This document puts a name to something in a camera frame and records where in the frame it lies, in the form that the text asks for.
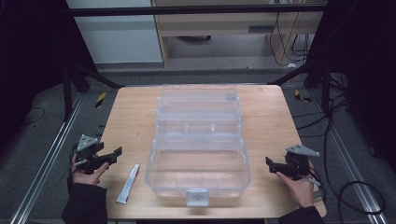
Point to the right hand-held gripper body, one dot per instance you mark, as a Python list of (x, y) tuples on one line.
[(297, 163)]

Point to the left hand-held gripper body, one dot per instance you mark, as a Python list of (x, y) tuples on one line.
[(90, 157)]

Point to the person's left hand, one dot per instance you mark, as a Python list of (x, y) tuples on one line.
[(87, 178)]

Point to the person's right hand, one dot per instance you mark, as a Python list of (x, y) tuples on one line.
[(299, 190)]

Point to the white ointment tube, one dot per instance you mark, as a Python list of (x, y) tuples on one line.
[(128, 184)]

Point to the yellow black floor tape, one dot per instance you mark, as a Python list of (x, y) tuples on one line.
[(300, 96), (100, 100)]

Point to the clear plastic storage box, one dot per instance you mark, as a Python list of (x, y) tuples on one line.
[(198, 146)]

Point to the black metal stand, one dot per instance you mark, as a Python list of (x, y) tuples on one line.
[(314, 81), (74, 84)]

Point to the white cabinet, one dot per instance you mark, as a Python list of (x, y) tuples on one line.
[(118, 37)]

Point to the light wooden desk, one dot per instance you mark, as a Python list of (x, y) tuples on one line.
[(218, 28)]

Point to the aluminium floor rail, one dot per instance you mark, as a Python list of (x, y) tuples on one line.
[(348, 161), (46, 161)]

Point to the black horizontal frame bar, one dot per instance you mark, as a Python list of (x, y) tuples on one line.
[(193, 10)]

